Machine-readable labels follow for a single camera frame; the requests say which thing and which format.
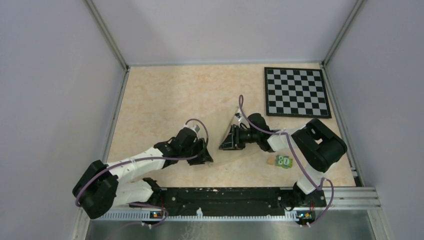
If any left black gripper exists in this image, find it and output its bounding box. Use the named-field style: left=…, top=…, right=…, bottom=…
left=180, top=137, right=213, bottom=166

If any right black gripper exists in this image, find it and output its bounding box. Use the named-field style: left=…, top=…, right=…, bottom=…
left=219, top=124, right=260, bottom=151

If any beige cloth napkin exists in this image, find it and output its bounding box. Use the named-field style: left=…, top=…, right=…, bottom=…
left=205, top=106, right=264, bottom=167

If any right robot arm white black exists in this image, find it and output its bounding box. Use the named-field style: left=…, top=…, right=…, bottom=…
left=218, top=112, right=347, bottom=206

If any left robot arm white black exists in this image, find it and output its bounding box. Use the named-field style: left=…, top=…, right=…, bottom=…
left=72, top=124, right=211, bottom=219

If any small cork piece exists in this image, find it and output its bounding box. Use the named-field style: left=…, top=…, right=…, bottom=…
left=266, top=157, right=275, bottom=165

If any black white checkerboard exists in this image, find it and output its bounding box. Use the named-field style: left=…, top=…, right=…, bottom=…
left=264, top=67, right=332, bottom=119

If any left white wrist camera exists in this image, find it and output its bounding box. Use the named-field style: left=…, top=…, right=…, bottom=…
left=184, top=124, right=200, bottom=134

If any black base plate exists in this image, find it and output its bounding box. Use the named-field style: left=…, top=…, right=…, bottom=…
left=146, top=187, right=327, bottom=217

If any aluminium frame rail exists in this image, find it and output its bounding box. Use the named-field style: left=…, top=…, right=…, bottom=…
left=82, top=186, right=381, bottom=222

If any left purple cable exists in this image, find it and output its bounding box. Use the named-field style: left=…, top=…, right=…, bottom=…
left=74, top=118, right=210, bottom=229

